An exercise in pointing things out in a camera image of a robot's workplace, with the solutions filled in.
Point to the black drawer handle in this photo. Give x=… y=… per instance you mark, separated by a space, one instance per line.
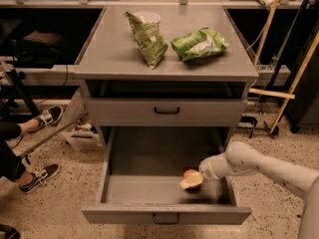
x=166 y=112
x=166 y=219

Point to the black white sneaker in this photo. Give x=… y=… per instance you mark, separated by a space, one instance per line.
x=29 y=181
x=48 y=117

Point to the orange fruit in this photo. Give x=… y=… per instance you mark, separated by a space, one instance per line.
x=189 y=173

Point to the white plastic floor bin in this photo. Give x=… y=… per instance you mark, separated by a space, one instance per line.
x=82 y=140

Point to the person's black trouser legs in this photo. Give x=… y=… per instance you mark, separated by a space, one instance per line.
x=11 y=166

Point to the upright green chip bag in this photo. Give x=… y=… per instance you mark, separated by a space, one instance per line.
x=147 y=35

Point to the green chip bag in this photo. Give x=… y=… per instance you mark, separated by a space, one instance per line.
x=199 y=44
x=147 y=35

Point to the lower black white sneaker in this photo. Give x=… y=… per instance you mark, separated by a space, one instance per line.
x=29 y=181

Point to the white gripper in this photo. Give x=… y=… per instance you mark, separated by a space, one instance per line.
x=207 y=170

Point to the wooden stick frame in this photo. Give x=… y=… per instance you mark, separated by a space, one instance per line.
x=275 y=67

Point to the closed grey upper drawer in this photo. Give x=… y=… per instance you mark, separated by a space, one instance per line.
x=134 y=112

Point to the black lower drawer handle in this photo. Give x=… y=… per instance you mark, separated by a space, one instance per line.
x=166 y=219

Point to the grey drawer cabinet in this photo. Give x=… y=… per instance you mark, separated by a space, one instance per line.
x=112 y=66

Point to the open grey bottom drawer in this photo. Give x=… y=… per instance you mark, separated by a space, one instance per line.
x=143 y=167

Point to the black upper drawer handle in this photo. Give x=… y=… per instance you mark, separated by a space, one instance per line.
x=166 y=112

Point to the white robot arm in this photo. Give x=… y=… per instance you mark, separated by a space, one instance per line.
x=242 y=159

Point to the upper black white sneaker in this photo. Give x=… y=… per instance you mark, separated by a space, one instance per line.
x=48 y=117

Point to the white paper cup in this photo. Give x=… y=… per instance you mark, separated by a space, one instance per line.
x=145 y=17

